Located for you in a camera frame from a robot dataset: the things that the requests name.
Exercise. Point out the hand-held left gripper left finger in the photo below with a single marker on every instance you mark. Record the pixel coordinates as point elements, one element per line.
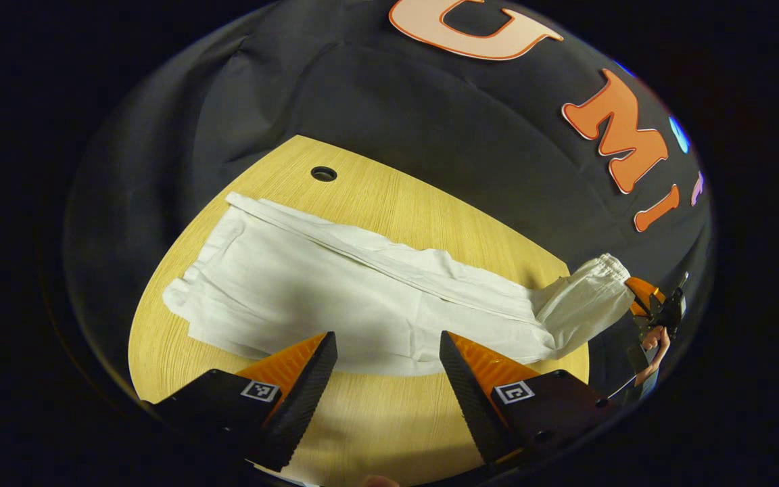
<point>305,399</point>

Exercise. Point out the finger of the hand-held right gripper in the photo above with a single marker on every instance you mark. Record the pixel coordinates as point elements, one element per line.
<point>643,292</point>

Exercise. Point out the black backdrop cloth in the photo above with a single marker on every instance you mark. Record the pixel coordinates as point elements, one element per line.
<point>396,101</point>

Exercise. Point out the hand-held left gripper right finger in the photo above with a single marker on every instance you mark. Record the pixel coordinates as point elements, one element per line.
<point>470,399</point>

